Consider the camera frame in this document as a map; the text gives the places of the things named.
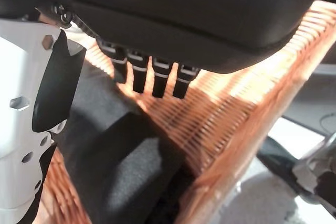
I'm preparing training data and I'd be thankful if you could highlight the black garment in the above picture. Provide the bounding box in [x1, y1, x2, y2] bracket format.
[56, 63, 197, 224]

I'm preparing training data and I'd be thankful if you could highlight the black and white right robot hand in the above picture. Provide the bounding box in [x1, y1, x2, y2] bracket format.
[0, 0, 335, 224]

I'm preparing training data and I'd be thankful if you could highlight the rectangular wicker laundry basket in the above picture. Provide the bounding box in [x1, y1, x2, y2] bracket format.
[34, 0, 336, 224]

